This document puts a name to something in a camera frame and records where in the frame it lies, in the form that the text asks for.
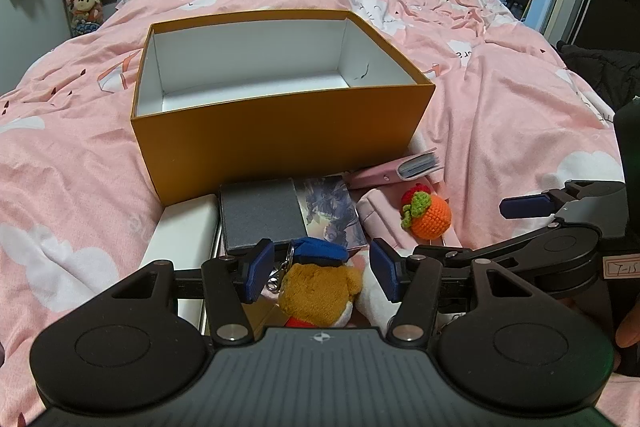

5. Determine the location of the person's right hand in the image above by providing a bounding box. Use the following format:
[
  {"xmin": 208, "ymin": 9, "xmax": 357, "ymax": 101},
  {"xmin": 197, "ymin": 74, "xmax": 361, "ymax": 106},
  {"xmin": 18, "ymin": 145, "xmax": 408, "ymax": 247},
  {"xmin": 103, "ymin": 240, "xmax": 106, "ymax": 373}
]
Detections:
[{"xmin": 616, "ymin": 307, "xmax": 640, "ymax": 349}]

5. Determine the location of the white box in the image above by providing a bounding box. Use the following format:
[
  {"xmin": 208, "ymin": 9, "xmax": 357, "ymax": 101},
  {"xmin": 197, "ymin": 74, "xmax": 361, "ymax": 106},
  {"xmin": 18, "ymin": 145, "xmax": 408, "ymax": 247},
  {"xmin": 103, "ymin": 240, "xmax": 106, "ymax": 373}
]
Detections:
[{"xmin": 142, "ymin": 199, "xmax": 223, "ymax": 338}]

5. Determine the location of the metal keychain clasp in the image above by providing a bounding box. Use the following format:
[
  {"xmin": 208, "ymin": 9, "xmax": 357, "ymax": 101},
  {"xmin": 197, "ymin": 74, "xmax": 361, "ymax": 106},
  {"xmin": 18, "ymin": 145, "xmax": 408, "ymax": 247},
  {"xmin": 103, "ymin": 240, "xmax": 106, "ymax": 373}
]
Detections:
[{"xmin": 267, "ymin": 242, "xmax": 296, "ymax": 293}]

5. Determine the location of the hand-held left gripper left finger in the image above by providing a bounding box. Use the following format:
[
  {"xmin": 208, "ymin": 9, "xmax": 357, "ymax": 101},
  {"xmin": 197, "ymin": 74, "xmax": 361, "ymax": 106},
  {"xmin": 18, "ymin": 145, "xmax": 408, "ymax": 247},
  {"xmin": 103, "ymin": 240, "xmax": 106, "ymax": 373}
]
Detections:
[{"xmin": 110, "ymin": 238, "xmax": 276, "ymax": 348}]

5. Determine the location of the grey box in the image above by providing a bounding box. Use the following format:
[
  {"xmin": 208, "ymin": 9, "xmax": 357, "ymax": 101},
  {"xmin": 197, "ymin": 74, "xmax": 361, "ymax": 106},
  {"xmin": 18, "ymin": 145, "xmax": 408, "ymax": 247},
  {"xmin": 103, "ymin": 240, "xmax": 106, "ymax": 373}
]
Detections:
[{"xmin": 218, "ymin": 178, "xmax": 307, "ymax": 256}]

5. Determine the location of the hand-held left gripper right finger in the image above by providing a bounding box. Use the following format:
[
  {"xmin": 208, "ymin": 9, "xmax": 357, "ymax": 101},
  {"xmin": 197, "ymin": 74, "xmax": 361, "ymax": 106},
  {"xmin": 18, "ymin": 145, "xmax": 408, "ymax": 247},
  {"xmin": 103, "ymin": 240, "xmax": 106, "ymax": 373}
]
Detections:
[{"xmin": 369, "ymin": 239, "xmax": 538, "ymax": 345}]

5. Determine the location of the dark cloth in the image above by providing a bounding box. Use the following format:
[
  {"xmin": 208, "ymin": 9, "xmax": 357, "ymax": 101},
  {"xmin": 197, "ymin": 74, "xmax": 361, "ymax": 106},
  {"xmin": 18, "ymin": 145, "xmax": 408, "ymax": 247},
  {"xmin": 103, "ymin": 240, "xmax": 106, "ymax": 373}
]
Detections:
[{"xmin": 555, "ymin": 41, "xmax": 640, "ymax": 118}]

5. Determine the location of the orange cardboard box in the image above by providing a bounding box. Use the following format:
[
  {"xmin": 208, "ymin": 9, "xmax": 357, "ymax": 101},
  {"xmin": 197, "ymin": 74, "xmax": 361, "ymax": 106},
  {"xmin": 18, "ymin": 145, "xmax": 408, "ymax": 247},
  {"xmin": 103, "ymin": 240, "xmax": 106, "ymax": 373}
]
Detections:
[{"xmin": 131, "ymin": 8, "xmax": 437, "ymax": 208}]

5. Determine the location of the white round plush toy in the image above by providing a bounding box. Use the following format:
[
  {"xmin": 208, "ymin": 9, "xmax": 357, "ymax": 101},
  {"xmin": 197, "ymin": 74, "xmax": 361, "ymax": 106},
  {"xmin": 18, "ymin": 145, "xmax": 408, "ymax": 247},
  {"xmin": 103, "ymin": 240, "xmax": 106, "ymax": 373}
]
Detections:
[{"xmin": 352, "ymin": 252, "xmax": 401, "ymax": 328}]

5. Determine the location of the printed picture card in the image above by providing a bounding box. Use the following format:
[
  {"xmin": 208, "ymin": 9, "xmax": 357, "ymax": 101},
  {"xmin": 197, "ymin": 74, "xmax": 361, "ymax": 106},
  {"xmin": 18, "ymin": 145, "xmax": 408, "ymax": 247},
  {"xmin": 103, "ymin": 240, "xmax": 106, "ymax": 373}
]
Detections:
[{"xmin": 294, "ymin": 176, "xmax": 370, "ymax": 253}]

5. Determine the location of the crocheted orange fruit charm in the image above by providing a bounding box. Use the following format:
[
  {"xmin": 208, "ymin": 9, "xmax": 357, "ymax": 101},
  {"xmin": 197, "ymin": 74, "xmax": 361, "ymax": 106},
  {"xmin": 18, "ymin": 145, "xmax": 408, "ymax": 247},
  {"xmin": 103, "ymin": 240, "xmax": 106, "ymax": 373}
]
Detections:
[{"xmin": 400, "ymin": 185, "xmax": 452, "ymax": 239}]

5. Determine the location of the pink card album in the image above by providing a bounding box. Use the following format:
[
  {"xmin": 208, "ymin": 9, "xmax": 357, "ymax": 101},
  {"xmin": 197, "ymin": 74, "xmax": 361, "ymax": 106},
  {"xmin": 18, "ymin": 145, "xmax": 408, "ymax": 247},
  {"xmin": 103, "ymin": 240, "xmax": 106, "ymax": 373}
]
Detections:
[{"xmin": 347, "ymin": 148, "xmax": 443, "ymax": 190}]

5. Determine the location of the pink fabric pouch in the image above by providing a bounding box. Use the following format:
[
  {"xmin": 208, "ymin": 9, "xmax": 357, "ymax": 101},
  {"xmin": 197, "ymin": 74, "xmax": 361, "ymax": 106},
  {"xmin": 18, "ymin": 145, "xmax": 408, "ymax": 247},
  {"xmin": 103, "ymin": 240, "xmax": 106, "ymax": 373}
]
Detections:
[{"xmin": 356, "ymin": 187, "xmax": 463, "ymax": 253}]

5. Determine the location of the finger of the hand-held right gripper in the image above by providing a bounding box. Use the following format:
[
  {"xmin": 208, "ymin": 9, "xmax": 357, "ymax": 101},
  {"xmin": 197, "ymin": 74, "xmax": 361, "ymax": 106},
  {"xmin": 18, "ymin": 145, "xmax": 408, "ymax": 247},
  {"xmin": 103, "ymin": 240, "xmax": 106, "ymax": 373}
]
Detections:
[
  {"xmin": 412, "ymin": 226, "xmax": 557, "ymax": 271},
  {"xmin": 499, "ymin": 179, "xmax": 627, "ymax": 221}
]

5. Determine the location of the brown plush with blue hat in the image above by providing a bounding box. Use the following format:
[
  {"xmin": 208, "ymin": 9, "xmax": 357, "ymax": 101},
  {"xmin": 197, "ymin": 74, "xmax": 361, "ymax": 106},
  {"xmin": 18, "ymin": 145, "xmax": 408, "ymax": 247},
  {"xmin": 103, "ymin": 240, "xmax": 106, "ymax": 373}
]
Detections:
[{"xmin": 276, "ymin": 237, "xmax": 365, "ymax": 330}]

